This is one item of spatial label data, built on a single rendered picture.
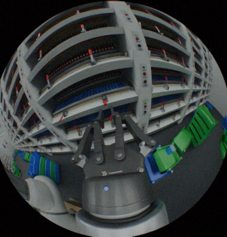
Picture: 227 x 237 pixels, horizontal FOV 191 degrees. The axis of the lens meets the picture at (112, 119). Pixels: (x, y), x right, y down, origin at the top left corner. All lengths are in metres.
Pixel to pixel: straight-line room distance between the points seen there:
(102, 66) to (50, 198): 0.62
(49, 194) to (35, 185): 0.07
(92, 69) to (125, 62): 0.15
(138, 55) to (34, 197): 0.73
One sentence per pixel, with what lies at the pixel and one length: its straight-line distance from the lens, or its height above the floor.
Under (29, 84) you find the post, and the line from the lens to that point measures 0.58.
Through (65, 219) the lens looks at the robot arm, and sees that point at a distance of 0.44.
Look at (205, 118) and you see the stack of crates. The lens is 0.94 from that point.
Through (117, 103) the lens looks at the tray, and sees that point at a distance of 0.38.
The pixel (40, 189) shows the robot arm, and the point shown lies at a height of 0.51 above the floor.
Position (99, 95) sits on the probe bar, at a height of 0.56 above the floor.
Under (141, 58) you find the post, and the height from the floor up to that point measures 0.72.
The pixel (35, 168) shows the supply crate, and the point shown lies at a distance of 0.92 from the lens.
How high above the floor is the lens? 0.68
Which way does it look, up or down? 40 degrees down
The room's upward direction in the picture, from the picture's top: 17 degrees counter-clockwise
